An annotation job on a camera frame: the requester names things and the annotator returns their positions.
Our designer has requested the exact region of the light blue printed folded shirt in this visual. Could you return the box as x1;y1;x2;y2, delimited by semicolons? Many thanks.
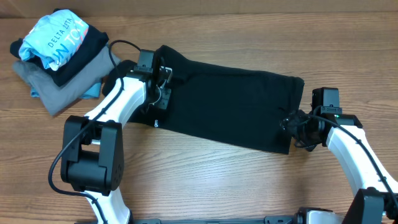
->
19;9;89;71

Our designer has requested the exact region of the black polo shirt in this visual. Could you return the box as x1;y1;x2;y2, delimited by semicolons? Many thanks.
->
101;44;305;155

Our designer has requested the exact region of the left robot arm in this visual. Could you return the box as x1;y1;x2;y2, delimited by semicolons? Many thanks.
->
60;50;172;223

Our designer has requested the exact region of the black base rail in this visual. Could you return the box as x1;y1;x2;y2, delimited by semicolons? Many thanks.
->
74;215;299;224

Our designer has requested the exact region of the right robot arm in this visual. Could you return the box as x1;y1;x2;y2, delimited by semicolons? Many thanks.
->
280;87;397;224

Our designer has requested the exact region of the grey folded shirt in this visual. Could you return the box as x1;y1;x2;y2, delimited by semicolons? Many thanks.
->
12;46;120;116

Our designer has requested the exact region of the black folded shirt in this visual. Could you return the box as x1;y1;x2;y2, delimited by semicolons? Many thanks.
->
10;24;109;86

